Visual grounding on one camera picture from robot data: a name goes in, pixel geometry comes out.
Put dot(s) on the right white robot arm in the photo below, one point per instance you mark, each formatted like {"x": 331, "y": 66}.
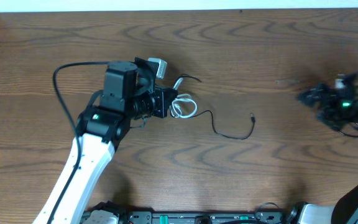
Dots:
{"x": 344, "y": 211}

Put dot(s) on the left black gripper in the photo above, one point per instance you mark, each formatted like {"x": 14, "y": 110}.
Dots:
{"x": 161, "y": 101}

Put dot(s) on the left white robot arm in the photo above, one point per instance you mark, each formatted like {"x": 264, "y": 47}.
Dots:
{"x": 129, "y": 93}

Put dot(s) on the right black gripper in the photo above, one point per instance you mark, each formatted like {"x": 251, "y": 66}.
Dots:
{"x": 317, "y": 98}

